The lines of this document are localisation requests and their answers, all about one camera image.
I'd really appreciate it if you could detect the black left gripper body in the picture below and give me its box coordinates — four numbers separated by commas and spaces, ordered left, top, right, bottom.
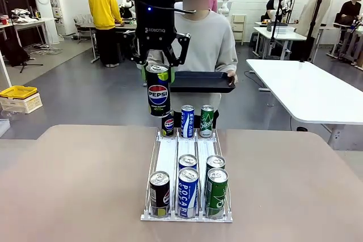
133, 0, 178, 55

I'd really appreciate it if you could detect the black plastic serving tray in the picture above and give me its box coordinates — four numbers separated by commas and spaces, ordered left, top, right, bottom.
170, 71, 237, 95

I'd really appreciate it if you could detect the green soda can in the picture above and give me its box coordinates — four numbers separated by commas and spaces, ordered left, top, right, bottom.
205, 155, 226, 172
204, 168, 229, 219

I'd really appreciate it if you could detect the person's left forearm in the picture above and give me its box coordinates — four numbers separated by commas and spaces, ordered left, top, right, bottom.
214, 61, 239, 75

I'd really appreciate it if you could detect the person in grey sweater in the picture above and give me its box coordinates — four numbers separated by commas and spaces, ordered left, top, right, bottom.
146, 0, 239, 130

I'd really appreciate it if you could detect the person in yellow hoodie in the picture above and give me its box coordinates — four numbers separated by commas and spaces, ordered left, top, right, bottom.
87, 0, 125, 68

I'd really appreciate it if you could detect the seated person in black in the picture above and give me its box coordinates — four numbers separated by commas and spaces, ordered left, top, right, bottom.
265, 0, 288, 22
339, 0, 363, 25

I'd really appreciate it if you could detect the person in beige jacket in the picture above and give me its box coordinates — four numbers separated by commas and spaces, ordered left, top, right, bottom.
294, 0, 331, 62

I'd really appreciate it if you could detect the person's left hand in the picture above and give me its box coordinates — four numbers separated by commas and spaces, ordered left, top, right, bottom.
226, 73, 239, 87

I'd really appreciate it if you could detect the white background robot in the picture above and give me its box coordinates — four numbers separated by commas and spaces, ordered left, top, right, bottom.
119, 0, 134, 19
217, 0, 232, 16

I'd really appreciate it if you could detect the white drawer unit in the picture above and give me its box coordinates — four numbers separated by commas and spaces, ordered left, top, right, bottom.
231, 14, 246, 45

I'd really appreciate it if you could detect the blue Korean print display can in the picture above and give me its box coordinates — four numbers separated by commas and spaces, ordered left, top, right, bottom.
180, 104, 196, 138

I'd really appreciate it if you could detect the green Chilsung display can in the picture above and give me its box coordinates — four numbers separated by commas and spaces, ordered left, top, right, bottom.
199, 104, 214, 138

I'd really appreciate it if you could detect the small black Pepsi display can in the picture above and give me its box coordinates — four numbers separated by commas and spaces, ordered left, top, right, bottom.
161, 111, 175, 137

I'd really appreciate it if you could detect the clear acrylic can rack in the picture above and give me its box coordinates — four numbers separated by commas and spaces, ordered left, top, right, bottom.
140, 127, 234, 223

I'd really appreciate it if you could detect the small white desk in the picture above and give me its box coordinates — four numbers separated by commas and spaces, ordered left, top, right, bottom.
252, 26, 307, 60

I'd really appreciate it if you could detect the cluttered white desk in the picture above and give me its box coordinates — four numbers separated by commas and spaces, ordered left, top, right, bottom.
0, 18, 57, 52

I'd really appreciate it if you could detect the blue Pocari Sweat can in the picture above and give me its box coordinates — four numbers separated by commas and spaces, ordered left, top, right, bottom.
176, 167, 199, 219
178, 154, 198, 172

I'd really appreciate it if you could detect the black floor tripod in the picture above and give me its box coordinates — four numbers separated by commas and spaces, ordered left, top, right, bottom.
0, 37, 44, 73

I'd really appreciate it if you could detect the yellow plastic crate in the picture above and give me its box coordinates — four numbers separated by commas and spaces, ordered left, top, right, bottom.
0, 85, 39, 100

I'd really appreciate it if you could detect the white plastic crate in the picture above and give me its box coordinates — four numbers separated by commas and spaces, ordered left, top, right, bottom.
0, 93, 44, 114

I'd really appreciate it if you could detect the large white rounded table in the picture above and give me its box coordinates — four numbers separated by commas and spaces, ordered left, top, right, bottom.
246, 59, 363, 152

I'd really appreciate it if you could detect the black camera tripod stand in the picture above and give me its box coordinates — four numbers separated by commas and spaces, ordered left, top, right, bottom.
299, 0, 327, 63
268, 0, 298, 61

